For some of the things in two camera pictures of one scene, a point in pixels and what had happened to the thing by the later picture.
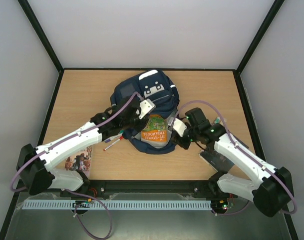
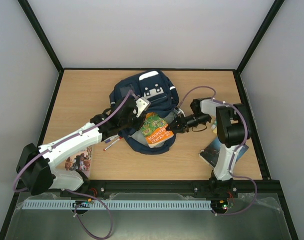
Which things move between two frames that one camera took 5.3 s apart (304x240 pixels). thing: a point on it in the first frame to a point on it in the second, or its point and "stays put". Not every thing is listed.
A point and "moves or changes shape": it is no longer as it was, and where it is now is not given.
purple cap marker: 108,140 stays put
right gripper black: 179,139 to 182,122
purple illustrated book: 81,160 stays put
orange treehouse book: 155,129 moves or changes shape
